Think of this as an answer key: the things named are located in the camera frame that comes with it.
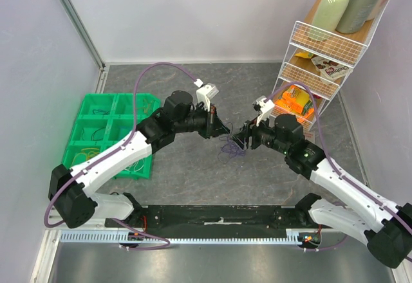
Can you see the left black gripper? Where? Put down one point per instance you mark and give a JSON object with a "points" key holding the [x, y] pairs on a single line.
{"points": [[215, 126]]}

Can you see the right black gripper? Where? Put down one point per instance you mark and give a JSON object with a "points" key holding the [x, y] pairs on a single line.
{"points": [[253, 137]]}

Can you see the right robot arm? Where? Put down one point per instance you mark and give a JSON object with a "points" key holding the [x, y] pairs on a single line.
{"points": [[379, 223]]}

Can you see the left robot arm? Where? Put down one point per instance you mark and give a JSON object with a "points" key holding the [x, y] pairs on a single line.
{"points": [[73, 192]]}

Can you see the orange snack box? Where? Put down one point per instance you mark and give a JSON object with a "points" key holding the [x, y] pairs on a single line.
{"points": [[296, 101]]}

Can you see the small pink card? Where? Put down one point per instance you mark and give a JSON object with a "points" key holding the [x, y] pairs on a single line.
{"points": [[310, 136]]}

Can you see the yellow snack bag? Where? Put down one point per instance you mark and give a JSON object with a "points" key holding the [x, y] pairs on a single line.
{"points": [[304, 55]]}

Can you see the chobani yogurt pack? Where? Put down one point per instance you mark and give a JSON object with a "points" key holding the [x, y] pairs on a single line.
{"points": [[329, 69]]}

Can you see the green compartment bin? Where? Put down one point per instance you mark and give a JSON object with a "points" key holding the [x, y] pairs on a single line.
{"points": [[104, 119]]}

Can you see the light green spray bottle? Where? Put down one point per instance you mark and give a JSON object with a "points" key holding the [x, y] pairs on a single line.
{"points": [[326, 18]]}

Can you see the dark green bottle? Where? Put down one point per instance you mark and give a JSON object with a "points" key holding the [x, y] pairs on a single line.
{"points": [[355, 15]]}

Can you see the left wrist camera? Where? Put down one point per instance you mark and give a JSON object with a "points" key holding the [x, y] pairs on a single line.
{"points": [[205, 93]]}

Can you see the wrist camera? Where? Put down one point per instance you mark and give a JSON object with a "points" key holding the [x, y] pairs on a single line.
{"points": [[205, 93], [264, 107]]}

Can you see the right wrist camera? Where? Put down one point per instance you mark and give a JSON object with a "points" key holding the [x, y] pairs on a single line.
{"points": [[264, 107]]}

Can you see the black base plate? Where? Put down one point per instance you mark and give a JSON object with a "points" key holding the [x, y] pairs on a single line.
{"points": [[219, 221]]}

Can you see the white wire shelf rack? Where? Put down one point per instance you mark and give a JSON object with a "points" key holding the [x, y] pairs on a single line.
{"points": [[329, 43]]}

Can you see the aluminium rail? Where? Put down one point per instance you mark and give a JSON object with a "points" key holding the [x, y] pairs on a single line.
{"points": [[109, 231]]}

